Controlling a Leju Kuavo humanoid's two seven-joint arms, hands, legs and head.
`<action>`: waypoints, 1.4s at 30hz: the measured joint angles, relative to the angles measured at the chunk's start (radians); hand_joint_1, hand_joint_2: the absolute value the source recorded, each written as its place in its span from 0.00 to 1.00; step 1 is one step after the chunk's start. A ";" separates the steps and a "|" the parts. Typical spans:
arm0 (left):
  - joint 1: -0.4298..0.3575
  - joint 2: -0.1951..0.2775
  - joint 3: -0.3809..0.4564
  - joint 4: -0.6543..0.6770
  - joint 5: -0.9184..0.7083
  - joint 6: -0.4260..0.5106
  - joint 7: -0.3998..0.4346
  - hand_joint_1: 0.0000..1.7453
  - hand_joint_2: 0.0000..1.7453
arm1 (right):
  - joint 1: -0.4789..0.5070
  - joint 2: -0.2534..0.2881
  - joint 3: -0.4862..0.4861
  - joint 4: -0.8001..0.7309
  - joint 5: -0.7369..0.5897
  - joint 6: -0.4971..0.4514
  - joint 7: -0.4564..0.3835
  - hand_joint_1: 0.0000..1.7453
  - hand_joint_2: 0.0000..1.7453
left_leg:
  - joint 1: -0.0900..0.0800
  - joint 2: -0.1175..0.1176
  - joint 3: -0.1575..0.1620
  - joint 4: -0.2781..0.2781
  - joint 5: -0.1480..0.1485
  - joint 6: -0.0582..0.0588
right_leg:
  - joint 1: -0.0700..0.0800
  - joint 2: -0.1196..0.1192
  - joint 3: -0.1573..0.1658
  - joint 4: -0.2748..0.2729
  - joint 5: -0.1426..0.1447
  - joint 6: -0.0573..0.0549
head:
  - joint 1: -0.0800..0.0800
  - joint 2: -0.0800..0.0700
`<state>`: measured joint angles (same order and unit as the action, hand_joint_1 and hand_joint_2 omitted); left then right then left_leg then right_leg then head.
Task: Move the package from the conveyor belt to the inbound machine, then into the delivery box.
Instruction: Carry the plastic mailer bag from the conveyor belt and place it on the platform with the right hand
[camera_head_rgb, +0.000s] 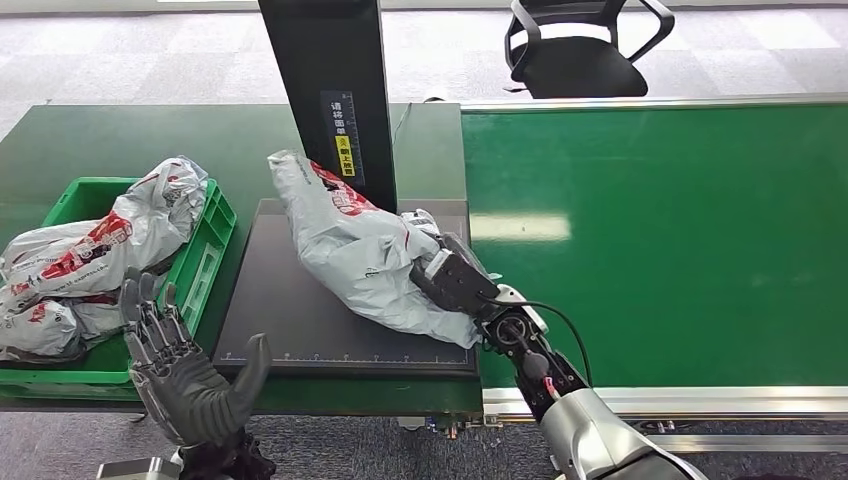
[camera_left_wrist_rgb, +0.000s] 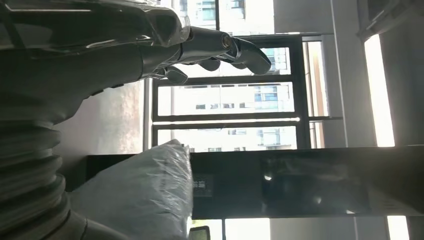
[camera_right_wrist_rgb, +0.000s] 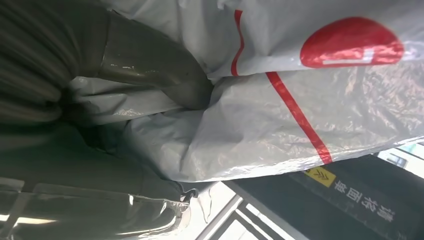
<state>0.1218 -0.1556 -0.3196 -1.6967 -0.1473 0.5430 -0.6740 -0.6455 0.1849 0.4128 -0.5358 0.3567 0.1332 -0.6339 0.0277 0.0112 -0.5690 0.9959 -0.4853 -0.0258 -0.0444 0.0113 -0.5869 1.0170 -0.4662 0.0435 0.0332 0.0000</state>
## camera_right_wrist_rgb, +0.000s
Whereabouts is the yellow and black scanner label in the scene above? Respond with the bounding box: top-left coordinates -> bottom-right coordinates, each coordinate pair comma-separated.
288,165 -> 404,240

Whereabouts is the black inbound scanner machine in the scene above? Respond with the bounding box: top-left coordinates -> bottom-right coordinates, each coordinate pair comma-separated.
225,152 -> 424,240

